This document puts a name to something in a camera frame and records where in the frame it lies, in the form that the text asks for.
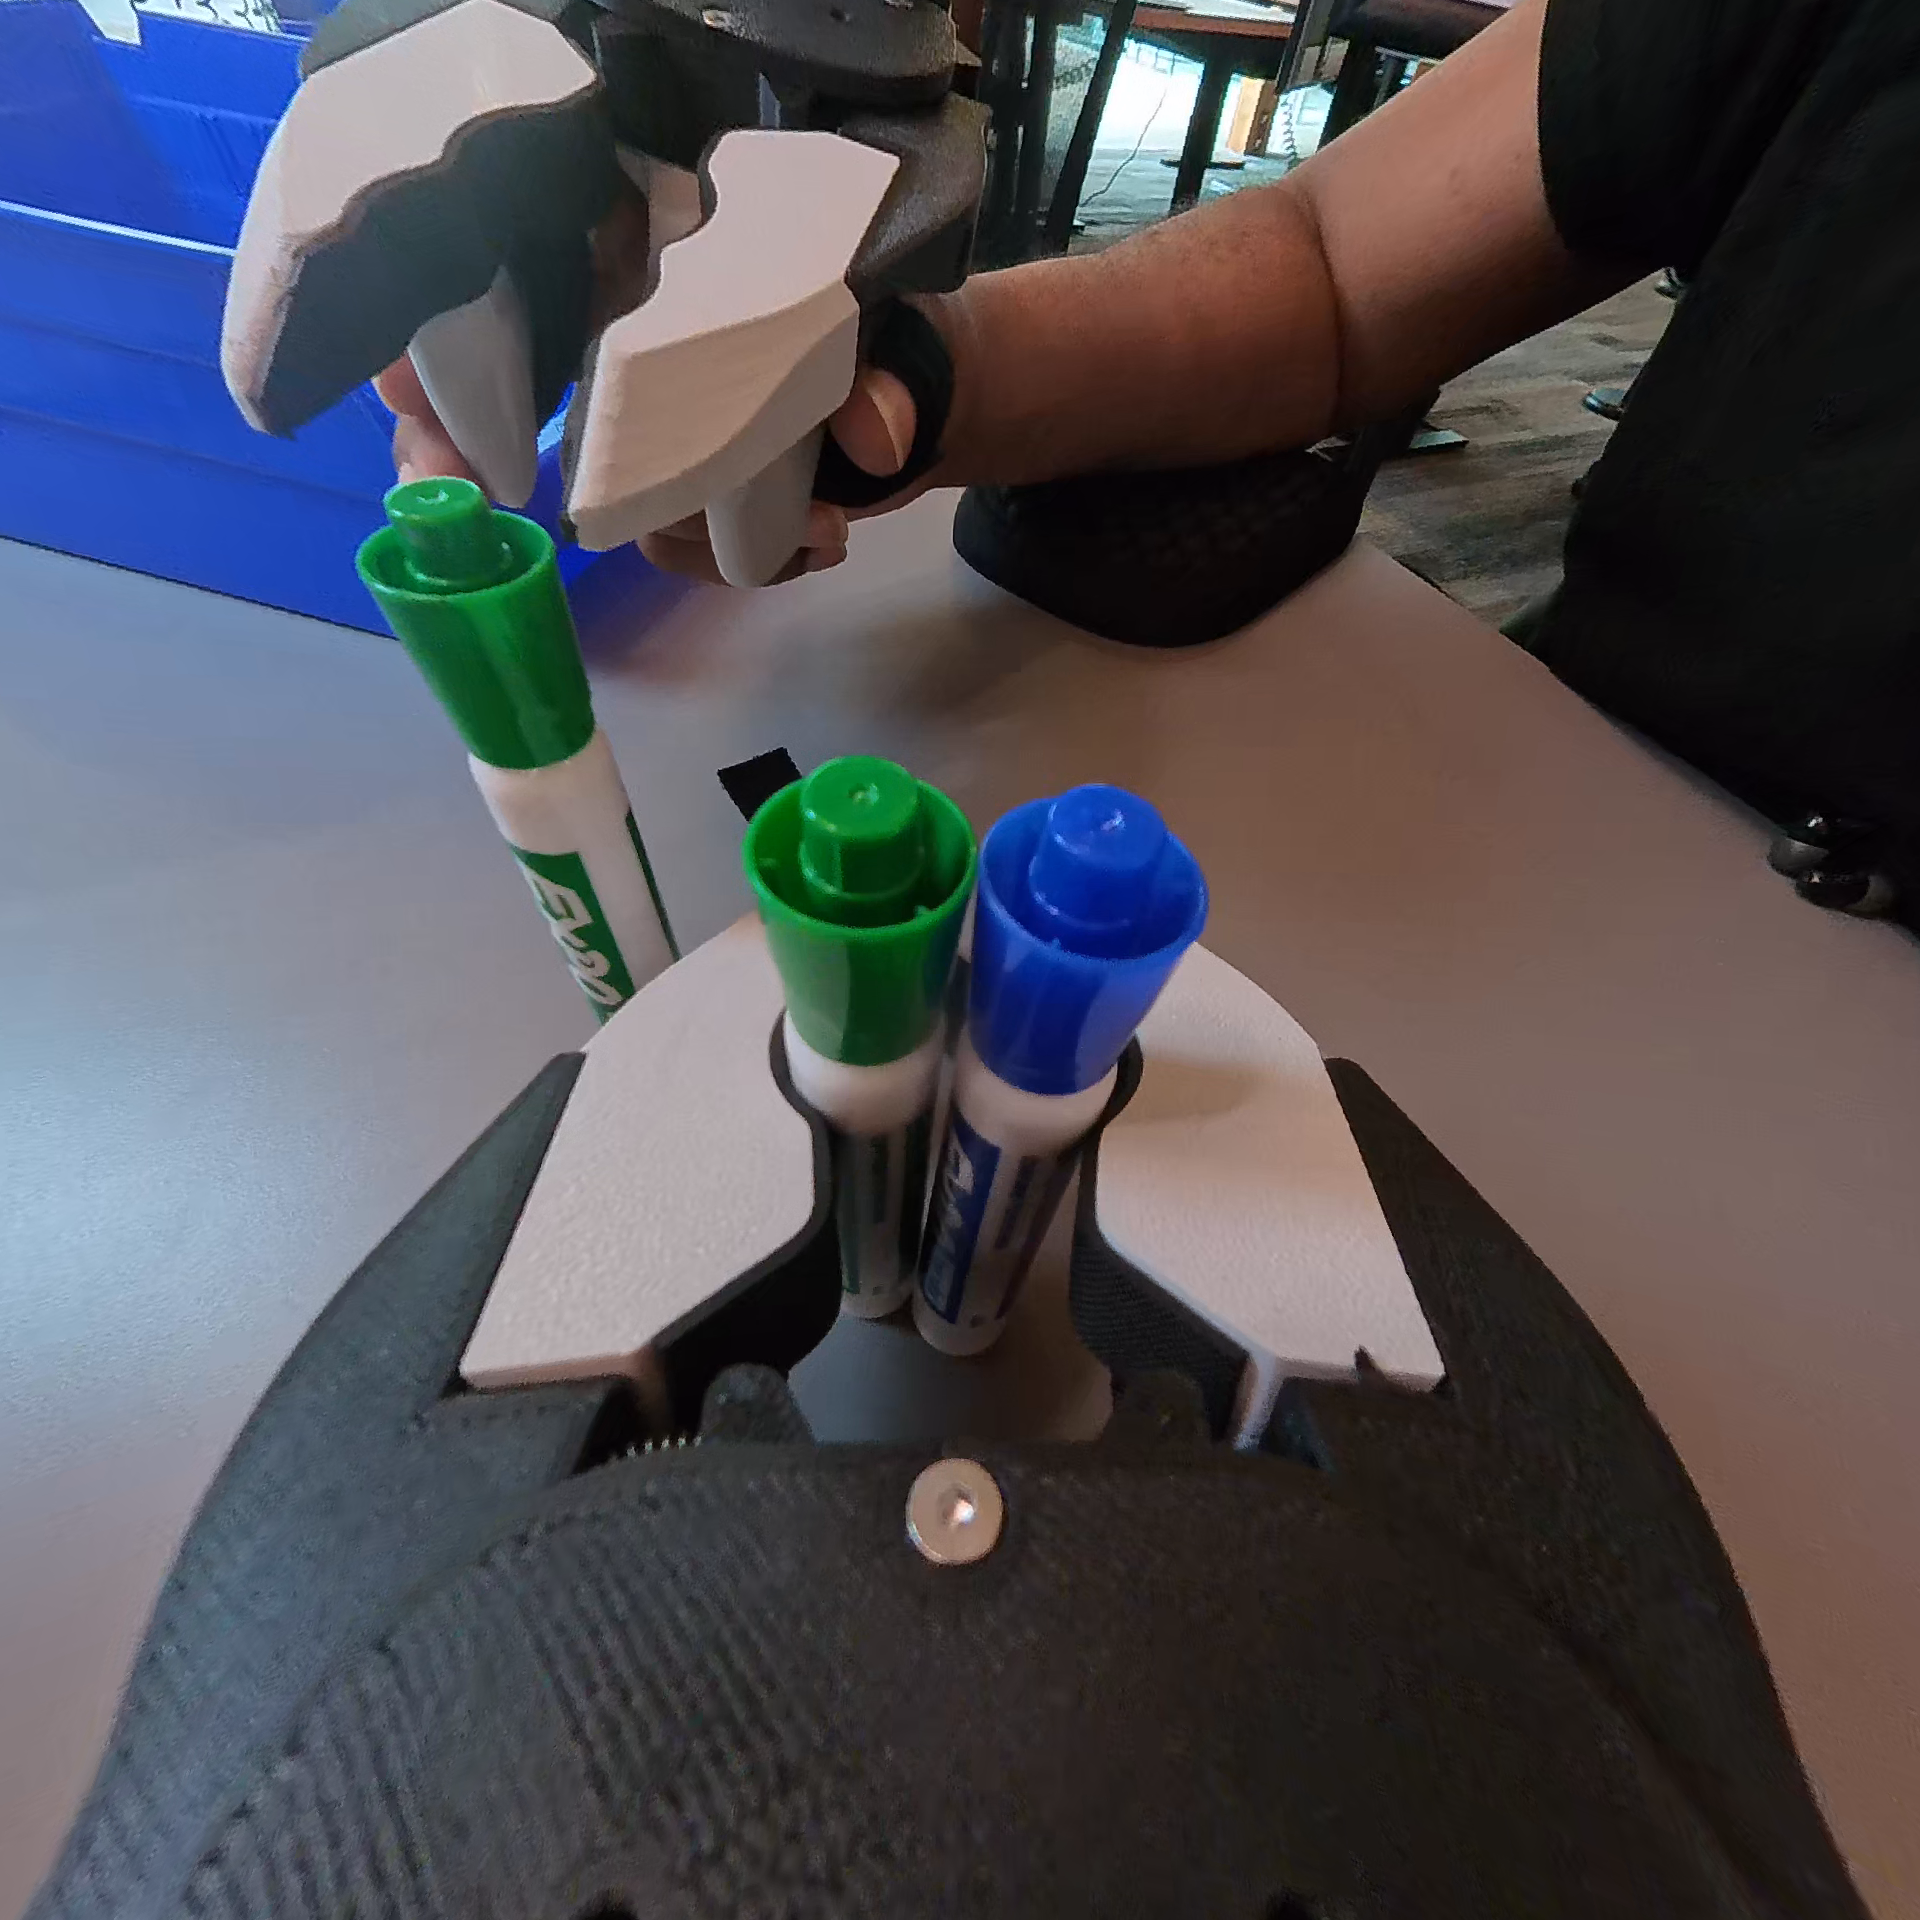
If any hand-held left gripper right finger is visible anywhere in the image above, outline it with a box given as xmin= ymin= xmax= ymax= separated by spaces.
xmin=1072 ymin=944 xmax=1445 ymax=1446

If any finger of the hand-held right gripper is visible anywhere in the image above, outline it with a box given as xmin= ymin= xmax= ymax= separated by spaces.
xmin=219 ymin=0 xmax=620 ymax=441
xmin=563 ymin=131 xmax=905 ymax=554

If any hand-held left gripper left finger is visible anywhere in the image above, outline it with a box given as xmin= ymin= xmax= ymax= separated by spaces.
xmin=457 ymin=915 xmax=840 ymax=1419

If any blue dry erase marker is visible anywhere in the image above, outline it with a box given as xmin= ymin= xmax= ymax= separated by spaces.
xmin=911 ymin=783 xmax=1209 ymax=1360

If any green dry erase marker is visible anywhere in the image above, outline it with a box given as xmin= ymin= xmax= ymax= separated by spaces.
xmin=355 ymin=478 xmax=681 ymax=1029
xmin=742 ymin=757 xmax=977 ymax=1320

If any person's right forearm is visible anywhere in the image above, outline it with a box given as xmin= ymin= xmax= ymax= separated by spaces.
xmin=959 ymin=0 xmax=1598 ymax=495

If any person's right hand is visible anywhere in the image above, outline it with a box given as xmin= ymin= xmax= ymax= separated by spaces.
xmin=371 ymin=141 xmax=980 ymax=589

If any blue plastic bin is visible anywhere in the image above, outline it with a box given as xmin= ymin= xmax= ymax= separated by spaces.
xmin=0 ymin=0 xmax=706 ymax=638

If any black wrist rest pad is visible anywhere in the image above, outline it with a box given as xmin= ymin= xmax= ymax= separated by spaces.
xmin=954 ymin=441 xmax=1390 ymax=649

